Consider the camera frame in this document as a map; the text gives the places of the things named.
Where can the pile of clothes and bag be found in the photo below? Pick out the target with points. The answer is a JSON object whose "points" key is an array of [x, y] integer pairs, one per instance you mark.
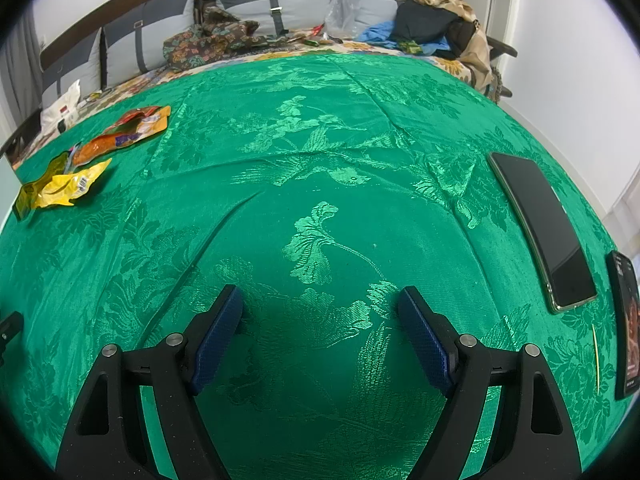
{"points": [[475, 55]]}

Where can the yellow toothpick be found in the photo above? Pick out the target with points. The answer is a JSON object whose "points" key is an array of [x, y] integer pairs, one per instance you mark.
{"points": [[596, 355]]}

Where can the clear plastic bag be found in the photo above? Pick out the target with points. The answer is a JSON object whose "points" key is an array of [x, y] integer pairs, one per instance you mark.
{"points": [[345, 10]]}

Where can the floral bedspread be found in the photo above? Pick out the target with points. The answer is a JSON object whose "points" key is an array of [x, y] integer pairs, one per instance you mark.
{"points": [[140, 80]]}

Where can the blue cloth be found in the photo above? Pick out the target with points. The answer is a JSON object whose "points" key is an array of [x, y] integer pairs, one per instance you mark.
{"points": [[380, 32]]}

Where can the brown wooden headboard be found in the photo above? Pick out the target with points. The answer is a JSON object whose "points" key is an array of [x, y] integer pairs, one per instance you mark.
{"points": [[125, 2]]}

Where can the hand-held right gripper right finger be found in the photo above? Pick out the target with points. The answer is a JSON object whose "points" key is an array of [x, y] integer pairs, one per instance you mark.
{"points": [[425, 345]]}

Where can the black chair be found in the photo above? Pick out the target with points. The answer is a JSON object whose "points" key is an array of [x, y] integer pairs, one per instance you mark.
{"points": [[502, 47]]}

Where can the dark floral cloth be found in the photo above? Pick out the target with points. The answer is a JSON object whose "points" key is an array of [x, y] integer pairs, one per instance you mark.
{"points": [[210, 40]]}

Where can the black bag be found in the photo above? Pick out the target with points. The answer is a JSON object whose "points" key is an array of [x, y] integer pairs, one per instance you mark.
{"points": [[425, 22]]}

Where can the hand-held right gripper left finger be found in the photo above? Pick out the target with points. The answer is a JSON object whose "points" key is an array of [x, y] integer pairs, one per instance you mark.
{"points": [[220, 340]]}

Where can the orange snack packet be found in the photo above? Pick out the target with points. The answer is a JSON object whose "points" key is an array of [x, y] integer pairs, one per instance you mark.
{"points": [[125, 130]]}

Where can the phone with lit screen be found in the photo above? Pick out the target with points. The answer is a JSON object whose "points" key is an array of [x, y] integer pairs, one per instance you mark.
{"points": [[627, 320]]}

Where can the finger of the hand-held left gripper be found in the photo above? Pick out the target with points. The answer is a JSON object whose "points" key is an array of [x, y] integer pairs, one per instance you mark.
{"points": [[11, 326]]}

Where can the green patterned cloth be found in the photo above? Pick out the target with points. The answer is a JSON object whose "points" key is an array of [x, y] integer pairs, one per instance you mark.
{"points": [[320, 135]]}

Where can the large black phone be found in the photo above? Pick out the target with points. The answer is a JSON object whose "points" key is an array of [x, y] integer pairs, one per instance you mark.
{"points": [[545, 230]]}

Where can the white plastic bag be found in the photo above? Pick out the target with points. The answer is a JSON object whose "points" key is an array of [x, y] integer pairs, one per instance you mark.
{"points": [[62, 102]]}

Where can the yellow snack packet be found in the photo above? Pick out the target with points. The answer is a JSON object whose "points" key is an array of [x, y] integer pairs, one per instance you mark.
{"points": [[60, 187]]}

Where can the grey curtain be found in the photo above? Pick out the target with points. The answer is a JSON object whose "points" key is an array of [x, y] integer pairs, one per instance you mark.
{"points": [[20, 55]]}

